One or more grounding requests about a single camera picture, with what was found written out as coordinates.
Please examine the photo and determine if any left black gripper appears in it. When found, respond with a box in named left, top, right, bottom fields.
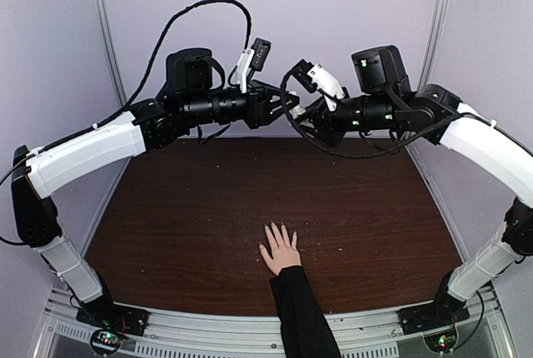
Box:
left=183, top=78, right=301, bottom=129

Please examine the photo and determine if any white nail polish bottle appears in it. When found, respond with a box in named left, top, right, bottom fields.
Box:
left=289, top=106, right=306, bottom=123

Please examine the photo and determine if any black sleeved forearm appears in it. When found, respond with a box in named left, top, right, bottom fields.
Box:
left=269, top=266, right=341, bottom=358

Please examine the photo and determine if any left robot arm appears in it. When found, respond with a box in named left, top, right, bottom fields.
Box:
left=11, top=47, right=283, bottom=328

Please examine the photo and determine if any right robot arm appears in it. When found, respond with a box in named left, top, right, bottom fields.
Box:
left=295, top=45, right=532, bottom=326

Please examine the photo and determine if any person's hand on table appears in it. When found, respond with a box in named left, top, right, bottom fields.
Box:
left=259, top=221, right=302, bottom=276

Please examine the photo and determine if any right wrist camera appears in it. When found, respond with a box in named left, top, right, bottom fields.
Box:
left=291, top=60, right=346, bottom=112

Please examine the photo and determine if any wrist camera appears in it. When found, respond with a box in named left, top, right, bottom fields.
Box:
left=228, top=37, right=271, bottom=94
left=291, top=60, right=346, bottom=112

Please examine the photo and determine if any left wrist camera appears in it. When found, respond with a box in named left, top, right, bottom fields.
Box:
left=228, top=37, right=271, bottom=94

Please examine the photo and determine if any right aluminium corner post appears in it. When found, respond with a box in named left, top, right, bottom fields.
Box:
left=416, top=0, right=450, bottom=90

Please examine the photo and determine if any aluminium corner post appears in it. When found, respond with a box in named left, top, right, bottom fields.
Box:
left=416, top=0, right=450, bottom=90
left=94, top=0, right=127, bottom=106

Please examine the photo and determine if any left aluminium corner post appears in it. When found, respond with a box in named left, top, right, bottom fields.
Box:
left=94, top=0, right=127, bottom=106

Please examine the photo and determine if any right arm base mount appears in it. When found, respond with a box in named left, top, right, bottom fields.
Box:
left=397, top=302, right=470, bottom=355

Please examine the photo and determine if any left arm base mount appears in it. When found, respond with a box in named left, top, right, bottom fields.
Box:
left=76, top=302, right=149, bottom=356

